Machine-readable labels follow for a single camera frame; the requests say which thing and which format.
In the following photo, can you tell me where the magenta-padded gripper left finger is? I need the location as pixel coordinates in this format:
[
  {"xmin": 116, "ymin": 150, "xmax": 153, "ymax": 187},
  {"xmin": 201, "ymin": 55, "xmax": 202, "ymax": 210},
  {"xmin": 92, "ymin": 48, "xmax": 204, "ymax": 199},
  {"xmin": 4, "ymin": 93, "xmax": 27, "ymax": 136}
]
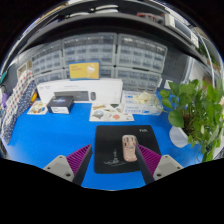
[{"xmin": 43, "ymin": 143, "xmax": 94, "ymax": 187}]

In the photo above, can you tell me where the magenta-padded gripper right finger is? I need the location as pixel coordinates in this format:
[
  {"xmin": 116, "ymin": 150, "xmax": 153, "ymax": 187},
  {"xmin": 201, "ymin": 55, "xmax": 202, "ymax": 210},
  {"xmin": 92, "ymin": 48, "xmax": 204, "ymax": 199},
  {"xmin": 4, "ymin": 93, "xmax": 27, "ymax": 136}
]
[{"xmin": 134, "ymin": 143, "xmax": 184, "ymax": 185}]

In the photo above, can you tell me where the black mouse pad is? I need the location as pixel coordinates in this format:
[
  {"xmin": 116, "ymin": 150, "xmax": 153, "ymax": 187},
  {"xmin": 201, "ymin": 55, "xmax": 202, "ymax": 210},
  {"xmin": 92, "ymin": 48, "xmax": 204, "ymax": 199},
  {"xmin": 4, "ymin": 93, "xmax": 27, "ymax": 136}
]
[{"xmin": 93, "ymin": 124, "xmax": 162, "ymax": 175}]

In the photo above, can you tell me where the white plant pot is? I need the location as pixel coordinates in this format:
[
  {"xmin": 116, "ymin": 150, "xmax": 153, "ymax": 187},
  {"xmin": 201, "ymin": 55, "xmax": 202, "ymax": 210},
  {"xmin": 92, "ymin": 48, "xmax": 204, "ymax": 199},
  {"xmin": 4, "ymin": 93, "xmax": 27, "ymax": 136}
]
[{"xmin": 168, "ymin": 124, "xmax": 191, "ymax": 149}]

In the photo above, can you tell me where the green leafy plant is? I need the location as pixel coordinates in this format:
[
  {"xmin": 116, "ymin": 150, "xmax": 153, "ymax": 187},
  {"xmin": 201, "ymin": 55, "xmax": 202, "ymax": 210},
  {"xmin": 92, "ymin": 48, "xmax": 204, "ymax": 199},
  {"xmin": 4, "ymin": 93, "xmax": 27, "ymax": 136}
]
[{"xmin": 159, "ymin": 78, "xmax": 224, "ymax": 163}]

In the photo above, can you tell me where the small black cardboard box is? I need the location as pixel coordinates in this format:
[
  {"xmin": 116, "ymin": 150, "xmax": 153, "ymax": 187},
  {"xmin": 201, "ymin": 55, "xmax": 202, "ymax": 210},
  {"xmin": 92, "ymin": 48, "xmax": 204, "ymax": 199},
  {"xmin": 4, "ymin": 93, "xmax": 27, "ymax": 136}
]
[{"xmin": 46, "ymin": 95, "xmax": 75, "ymax": 115}]

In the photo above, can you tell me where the colourful food sticker sheet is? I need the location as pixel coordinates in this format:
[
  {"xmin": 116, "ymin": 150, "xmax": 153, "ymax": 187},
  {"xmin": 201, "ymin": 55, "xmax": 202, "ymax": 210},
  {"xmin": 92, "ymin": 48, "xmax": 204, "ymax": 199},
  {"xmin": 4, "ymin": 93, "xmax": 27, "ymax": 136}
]
[{"xmin": 26, "ymin": 100, "xmax": 49, "ymax": 116}]

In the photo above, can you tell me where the white blue glove box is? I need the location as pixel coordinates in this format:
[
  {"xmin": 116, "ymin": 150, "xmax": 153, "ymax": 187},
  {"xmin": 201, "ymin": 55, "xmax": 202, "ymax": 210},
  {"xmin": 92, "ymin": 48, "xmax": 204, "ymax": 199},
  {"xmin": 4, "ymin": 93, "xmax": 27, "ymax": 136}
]
[{"xmin": 121, "ymin": 90, "xmax": 164, "ymax": 116}]

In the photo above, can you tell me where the navy polka dot cloth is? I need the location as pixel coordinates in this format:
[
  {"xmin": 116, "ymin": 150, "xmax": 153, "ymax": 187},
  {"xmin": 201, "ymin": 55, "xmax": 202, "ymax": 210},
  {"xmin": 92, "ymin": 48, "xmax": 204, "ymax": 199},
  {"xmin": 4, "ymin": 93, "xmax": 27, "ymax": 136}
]
[{"xmin": 1, "ymin": 81, "xmax": 38, "ymax": 144}]

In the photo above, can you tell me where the colourful cartoon sticker sheet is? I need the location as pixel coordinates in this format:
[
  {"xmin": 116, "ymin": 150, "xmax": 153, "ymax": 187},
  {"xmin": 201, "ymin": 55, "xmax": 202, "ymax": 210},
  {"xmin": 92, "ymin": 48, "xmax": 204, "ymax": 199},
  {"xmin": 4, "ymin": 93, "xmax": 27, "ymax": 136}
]
[{"xmin": 89, "ymin": 103, "xmax": 135, "ymax": 123}]

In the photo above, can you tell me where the red white plaid cloth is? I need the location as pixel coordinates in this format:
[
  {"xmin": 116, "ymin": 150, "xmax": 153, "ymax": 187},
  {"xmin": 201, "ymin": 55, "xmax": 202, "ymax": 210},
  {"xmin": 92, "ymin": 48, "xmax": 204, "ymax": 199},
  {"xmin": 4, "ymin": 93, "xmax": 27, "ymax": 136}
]
[{"xmin": 4, "ymin": 69, "xmax": 34, "ymax": 121}]

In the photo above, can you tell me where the long white keyboard box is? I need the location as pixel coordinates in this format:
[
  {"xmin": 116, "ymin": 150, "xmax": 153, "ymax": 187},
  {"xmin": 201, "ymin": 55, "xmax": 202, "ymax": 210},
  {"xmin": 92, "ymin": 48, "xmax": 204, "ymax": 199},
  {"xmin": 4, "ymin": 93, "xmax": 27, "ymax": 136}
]
[{"xmin": 36, "ymin": 78, "xmax": 124, "ymax": 105}]

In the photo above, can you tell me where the yellow and blue box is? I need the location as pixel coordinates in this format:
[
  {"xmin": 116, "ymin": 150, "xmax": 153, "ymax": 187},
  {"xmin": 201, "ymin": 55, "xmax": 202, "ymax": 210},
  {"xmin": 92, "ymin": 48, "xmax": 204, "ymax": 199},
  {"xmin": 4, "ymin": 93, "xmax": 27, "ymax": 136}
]
[{"xmin": 68, "ymin": 60, "xmax": 101, "ymax": 81}]

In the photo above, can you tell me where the beige plastic basket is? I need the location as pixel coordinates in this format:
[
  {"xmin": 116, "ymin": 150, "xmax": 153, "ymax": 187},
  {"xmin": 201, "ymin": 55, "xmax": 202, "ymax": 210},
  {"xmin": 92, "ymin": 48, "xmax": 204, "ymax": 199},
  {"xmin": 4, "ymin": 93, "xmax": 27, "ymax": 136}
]
[{"xmin": 16, "ymin": 60, "xmax": 33, "ymax": 79}]

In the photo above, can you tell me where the dark overhead shelf unit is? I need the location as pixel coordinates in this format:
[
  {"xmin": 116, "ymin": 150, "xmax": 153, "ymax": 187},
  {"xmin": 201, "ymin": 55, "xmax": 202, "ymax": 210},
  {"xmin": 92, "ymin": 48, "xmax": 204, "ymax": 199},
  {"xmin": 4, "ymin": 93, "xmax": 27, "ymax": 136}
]
[{"xmin": 13, "ymin": 0, "xmax": 221, "ymax": 71}]

